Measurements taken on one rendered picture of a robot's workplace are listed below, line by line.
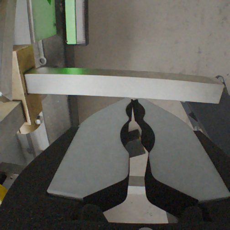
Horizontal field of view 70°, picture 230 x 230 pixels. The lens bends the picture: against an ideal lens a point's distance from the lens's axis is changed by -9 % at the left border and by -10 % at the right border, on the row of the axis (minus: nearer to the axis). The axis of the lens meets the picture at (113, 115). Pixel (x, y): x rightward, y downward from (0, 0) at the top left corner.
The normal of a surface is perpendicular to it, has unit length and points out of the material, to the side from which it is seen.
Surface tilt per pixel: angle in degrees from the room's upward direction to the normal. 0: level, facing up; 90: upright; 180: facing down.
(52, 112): 0
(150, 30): 0
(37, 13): 90
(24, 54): 90
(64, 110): 0
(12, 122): 90
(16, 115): 90
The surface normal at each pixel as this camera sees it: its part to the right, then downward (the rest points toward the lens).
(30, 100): 1.00, 0.06
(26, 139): -0.06, 0.52
